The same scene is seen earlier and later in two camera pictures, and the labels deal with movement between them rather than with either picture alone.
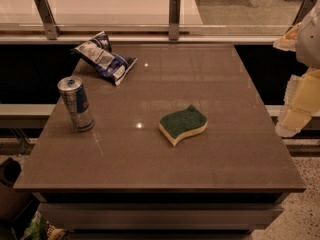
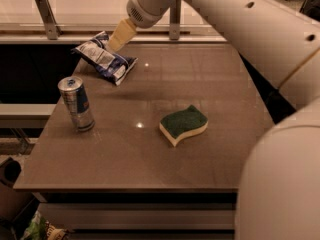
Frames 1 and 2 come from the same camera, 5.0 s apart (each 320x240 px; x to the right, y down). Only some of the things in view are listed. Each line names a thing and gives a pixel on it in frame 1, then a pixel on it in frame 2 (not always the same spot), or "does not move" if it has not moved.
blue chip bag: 99,54 does not move
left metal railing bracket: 50,26 does not move
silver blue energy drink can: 75,102 does not move
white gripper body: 310,44 → 142,12
